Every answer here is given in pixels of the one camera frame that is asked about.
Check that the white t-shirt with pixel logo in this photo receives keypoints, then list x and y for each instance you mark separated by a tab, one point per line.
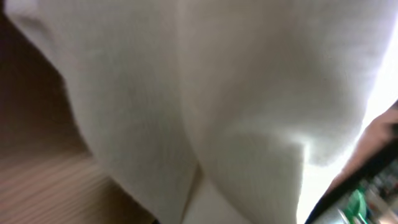
221	111

